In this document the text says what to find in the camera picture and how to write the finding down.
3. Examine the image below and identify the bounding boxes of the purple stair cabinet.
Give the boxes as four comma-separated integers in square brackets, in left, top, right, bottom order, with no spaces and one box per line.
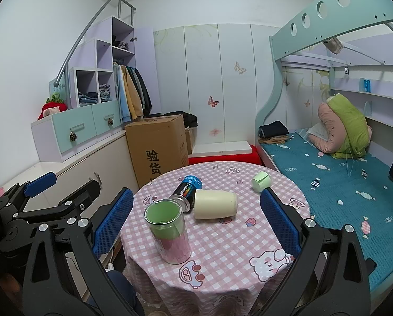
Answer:
[31,16,156,162]

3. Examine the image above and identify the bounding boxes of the folded dark clothes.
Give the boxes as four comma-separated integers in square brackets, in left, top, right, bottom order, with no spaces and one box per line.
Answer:
[258,121,290,139]

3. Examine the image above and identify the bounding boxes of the red cloth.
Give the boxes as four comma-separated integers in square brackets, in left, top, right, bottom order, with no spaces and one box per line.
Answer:
[188,145,263,166]

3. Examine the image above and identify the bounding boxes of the person's blue trouser leg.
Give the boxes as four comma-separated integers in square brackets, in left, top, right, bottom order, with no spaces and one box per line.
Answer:
[84,270,138,316]

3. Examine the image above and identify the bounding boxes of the teal bunk bed frame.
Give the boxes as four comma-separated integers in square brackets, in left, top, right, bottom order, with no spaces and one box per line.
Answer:
[256,0,393,172]

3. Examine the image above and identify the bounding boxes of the small green cup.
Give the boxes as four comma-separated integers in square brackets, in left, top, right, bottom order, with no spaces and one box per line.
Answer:
[251,170,271,193]

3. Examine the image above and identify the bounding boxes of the white pillow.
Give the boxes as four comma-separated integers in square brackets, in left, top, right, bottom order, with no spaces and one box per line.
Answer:
[306,123,332,147]

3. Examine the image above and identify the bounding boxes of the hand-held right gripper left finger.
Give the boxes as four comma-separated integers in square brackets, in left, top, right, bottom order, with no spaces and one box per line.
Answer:
[22,187,138,316]

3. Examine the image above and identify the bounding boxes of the dark hanging jacket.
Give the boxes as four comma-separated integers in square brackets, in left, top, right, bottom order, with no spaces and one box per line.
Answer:
[132,67,153,117]

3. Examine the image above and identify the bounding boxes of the teal candy print mattress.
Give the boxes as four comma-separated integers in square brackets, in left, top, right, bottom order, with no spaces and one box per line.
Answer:
[259,128,393,298]

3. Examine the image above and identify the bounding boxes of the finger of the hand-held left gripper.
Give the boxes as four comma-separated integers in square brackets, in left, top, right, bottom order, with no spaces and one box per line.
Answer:
[14,178,102,229]
[0,173,58,216]

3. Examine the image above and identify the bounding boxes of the light blue hanging jacket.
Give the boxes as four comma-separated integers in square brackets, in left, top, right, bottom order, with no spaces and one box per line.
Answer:
[113,64,131,123]

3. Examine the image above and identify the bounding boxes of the green quilt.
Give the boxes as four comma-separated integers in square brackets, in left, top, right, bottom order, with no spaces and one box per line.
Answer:
[327,94,370,159]

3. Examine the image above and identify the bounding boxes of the purple wall shelf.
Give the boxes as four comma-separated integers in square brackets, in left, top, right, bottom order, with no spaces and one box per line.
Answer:
[328,66,393,132]

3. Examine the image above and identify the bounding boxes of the grey metal handrail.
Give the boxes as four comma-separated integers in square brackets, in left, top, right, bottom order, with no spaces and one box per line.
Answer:
[55,0,137,88]

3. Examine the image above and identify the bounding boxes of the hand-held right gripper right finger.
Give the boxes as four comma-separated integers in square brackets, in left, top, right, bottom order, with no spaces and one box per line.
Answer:
[252,187,371,316]

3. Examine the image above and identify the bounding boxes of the red strawberry plush toy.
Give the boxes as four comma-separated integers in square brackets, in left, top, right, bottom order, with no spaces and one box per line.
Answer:
[37,94,68,121]

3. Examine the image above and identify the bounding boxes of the clear cup green pink insert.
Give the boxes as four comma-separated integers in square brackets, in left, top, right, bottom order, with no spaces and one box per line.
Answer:
[144,199,192,265]

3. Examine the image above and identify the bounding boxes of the tan hanging jacket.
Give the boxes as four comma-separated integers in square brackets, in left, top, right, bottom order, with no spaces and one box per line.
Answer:
[122,66,144,120]

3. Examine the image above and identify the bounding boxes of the white low board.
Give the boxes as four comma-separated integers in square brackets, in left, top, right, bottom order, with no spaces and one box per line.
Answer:
[191,141,254,155]

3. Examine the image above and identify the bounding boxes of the folded tan clothes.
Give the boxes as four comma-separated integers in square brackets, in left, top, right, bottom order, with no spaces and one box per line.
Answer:
[259,134,294,145]

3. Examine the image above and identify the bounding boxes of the small cardboard box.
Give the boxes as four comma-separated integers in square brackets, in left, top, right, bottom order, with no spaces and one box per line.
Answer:
[184,127,197,155]

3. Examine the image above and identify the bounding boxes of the white low cabinet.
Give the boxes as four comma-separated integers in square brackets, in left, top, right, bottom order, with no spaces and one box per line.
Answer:
[0,128,141,205]

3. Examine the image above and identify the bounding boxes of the folded jeans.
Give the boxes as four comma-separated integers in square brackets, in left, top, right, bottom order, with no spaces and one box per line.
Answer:
[78,91,99,107]

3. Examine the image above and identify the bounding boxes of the grey hanging bag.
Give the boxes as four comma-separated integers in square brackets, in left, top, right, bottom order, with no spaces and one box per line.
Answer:
[322,38,344,55]

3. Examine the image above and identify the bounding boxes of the large cardboard box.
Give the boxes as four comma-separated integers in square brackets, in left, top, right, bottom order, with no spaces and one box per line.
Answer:
[125,114,189,189]

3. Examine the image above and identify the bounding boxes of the white butterfly wardrobe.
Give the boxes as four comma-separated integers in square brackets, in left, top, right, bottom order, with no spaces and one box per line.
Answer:
[152,24,282,145]

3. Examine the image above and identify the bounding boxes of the pink rolled quilt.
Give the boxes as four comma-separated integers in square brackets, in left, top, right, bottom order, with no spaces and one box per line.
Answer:
[317,103,373,154]

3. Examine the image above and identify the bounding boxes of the black printed can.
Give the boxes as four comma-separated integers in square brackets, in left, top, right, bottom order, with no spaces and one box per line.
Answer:
[169,175,201,213]

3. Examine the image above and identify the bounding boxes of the round table pink checkered cloth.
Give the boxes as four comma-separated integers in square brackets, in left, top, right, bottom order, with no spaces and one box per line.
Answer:
[121,162,312,316]

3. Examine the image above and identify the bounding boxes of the black clothes pile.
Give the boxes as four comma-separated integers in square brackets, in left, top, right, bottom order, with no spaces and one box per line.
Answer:
[163,112,198,128]

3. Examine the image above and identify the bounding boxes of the cream cup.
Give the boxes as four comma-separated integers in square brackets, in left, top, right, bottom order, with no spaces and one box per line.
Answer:
[194,189,238,220]

